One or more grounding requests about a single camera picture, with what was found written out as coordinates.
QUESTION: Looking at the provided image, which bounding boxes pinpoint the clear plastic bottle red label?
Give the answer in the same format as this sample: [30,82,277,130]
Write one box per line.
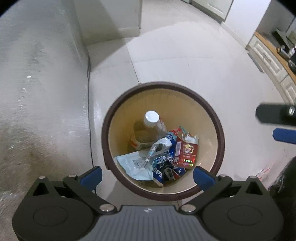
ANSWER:
[129,110,167,151]

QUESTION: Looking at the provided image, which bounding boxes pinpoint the white kitchen cabinets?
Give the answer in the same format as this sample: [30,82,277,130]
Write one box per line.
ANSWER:
[184,0,233,23]

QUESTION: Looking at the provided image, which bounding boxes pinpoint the black power cable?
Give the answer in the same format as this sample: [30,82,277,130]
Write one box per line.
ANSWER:
[86,49,96,194]

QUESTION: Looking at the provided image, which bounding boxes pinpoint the teal plastic bag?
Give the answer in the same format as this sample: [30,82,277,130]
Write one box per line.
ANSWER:
[114,149,153,181]

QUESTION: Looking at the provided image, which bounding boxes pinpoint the red cigarette box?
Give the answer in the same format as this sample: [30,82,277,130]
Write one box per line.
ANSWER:
[173,132,199,169]

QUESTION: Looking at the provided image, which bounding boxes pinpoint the blue white snack wrapper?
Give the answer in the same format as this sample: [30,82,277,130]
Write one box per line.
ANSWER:
[142,126,185,168]

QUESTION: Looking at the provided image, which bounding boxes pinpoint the brown rim trash bin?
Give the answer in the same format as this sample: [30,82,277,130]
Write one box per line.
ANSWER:
[101,82,225,201]

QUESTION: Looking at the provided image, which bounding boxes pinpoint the crushed blue Pepsi can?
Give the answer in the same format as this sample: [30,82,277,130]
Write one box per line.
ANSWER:
[152,161,186,187]

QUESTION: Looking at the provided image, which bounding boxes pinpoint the wooden top low cabinet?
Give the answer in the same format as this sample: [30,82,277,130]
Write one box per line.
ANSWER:
[246,32,295,104]

